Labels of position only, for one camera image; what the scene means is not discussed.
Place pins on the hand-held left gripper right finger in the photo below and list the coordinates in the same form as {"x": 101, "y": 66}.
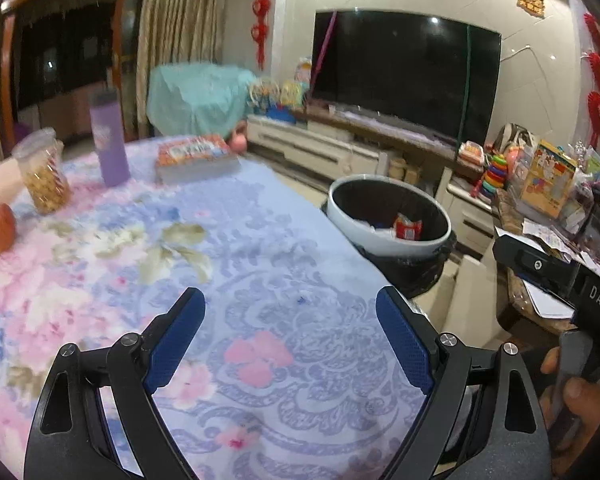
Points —
{"x": 405, "y": 345}

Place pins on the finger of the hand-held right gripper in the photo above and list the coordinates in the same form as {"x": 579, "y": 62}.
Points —
{"x": 535, "y": 262}

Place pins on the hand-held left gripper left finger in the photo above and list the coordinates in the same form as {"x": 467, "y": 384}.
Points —
{"x": 175, "y": 345}

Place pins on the white trash bin black bag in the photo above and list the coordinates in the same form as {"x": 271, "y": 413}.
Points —
{"x": 405, "y": 247}

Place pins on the red snack packet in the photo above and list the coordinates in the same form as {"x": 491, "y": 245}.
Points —
{"x": 408, "y": 226}

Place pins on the person's right hand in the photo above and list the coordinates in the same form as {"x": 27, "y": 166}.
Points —
{"x": 587, "y": 392}

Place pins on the white paper sheets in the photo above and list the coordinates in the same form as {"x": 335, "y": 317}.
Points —
{"x": 545, "y": 300}

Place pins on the brown marble side table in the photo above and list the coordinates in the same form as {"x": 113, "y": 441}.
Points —
{"x": 520, "y": 305}

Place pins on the white plastic stool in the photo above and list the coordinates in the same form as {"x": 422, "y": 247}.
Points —
{"x": 460, "y": 285}

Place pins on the yellow toy box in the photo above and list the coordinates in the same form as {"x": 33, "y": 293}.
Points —
{"x": 550, "y": 180}

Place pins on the floral tablecloth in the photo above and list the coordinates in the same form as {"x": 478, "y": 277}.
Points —
{"x": 260, "y": 270}

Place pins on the orange food box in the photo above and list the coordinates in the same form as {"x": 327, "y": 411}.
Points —
{"x": 472, "y": 152}

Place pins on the colourful flat book box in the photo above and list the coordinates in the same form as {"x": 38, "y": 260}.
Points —
{"x": 195, "y": 157}

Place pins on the purple thermos bottle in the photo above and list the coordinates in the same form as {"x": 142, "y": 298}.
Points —
{"x": 111, "y": 145}

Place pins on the pink rounded object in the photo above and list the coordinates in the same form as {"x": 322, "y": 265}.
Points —
{"x": 239, "y": 140}

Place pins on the clear jar of snack balls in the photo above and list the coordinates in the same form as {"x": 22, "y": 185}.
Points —
{"x": 42, "y": 175}

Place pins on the white television cabinet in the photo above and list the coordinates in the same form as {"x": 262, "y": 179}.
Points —
{"x": 300, "y": 145}

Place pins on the black flat television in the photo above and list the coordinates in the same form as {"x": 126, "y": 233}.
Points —
{"x": 405, "y": 70}

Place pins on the peach long cushion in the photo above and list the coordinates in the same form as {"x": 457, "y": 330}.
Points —
{"x": 0, "y": 185}

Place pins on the teal cloth covered furniture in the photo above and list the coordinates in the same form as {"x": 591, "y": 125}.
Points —
{"x": 195, "y": 100}

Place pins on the ferris wheel toy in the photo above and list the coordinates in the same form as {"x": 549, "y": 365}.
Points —
{"x": 264, "y": 95}

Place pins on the colourful toy house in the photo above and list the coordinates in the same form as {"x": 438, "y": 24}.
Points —
{"x": 294, "y": 95}

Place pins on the pastel plastic toy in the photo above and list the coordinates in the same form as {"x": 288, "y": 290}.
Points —
{"x": 303, "y": 70}

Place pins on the pink stick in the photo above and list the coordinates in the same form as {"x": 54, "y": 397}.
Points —
{"x": 324, "y": 55}

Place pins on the wooden framed glass door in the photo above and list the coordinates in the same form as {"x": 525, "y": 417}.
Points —
{"x": 55, "y": 50}

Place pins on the red heart hanging decoration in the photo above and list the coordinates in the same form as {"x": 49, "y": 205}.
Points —
{"x": 262, "y": 5}

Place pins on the gold red wall decoration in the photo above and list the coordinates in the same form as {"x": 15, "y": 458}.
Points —
{"x": 530, "y": 0}

